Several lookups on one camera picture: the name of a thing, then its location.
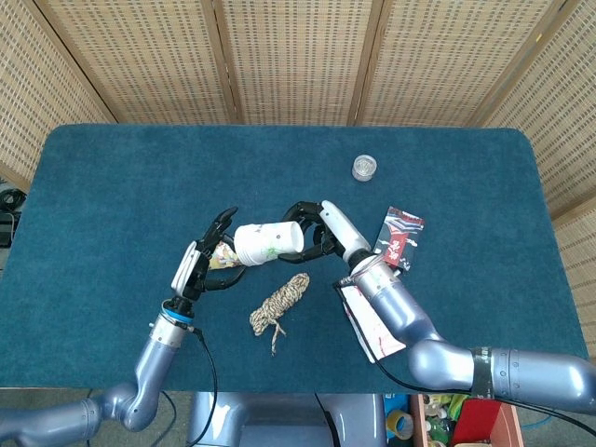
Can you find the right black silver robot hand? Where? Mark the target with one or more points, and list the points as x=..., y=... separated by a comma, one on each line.
x=342, y=228

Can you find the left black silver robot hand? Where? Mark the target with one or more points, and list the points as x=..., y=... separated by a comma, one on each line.
x=184, y=267

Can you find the white paper cup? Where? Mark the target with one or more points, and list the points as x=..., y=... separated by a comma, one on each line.
x=265, y=242

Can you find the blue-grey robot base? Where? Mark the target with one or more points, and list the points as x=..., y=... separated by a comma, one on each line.
x=279, y=419

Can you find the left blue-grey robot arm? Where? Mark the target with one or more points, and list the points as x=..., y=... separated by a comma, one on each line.
x=158, y=354

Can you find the yellow drink plastic bottle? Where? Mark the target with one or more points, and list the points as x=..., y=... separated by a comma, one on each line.
x=223, y=256

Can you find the red black snack packet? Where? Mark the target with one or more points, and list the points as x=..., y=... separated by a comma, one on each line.
x=402, y=233

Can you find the small clear round jar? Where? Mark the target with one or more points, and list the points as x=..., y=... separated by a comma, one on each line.
x=364, y=167

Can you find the blue table mat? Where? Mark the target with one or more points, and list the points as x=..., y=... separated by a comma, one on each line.
x=139, y=186

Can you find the white wet wipes pack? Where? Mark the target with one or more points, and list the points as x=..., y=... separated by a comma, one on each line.
x=361, y=321

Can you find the black box device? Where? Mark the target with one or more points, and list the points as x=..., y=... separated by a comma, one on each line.
x=5, y=230

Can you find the yellow tape roll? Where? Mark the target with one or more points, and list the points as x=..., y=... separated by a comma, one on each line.
x=399, y=421

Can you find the red bag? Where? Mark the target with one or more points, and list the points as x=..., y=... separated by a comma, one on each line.
x=475, y=419

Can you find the brown wooden crate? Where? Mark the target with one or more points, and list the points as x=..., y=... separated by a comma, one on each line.
x=510, y=423

